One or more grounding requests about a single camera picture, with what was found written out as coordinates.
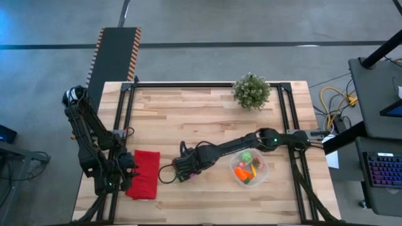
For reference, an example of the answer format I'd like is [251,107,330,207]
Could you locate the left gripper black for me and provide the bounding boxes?
[117,153,140,190]

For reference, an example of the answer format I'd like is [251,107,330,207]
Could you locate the orange toy carrot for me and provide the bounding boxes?
[234,167,254,185]

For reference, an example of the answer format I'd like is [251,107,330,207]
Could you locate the clear plastic tupperware container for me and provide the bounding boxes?
[229,148,270,188]

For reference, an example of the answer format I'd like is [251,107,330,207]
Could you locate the red cloth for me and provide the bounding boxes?
[124,149,161,201]

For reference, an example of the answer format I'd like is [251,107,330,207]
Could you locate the green potted plant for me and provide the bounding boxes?
[231,72,273,110]

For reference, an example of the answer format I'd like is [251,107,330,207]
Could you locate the black mat orange striped edges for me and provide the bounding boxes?
[70,26,143,141]

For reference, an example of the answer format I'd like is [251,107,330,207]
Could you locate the black metal stand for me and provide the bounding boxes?
[0,139,51,217]

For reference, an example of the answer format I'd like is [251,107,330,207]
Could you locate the black device blue light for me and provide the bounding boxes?
[0,124,18,144]

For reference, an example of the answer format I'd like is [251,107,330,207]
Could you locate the white paper sheet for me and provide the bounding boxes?
[323,134,340,170]

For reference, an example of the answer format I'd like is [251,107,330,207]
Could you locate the black power strip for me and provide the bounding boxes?
[332,114,347,134]

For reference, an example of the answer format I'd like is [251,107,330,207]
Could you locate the backlit black keyboard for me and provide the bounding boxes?
[362,151,402,189]

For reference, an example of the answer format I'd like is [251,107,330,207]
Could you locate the grey desk surface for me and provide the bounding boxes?
[354,136,402,217]
[347,56,402,141]

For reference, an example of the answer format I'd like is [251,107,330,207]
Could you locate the black tablet blue screen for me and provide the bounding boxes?
[379,99,402,119]

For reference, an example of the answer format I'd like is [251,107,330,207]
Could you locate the black pole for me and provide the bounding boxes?
[361,30,402,69]

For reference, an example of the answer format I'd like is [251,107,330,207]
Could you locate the black aluminium table frame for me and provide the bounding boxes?
[73,80,343,226]

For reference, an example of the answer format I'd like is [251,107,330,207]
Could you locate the yellow cable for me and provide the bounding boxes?
[319,86,359,131]

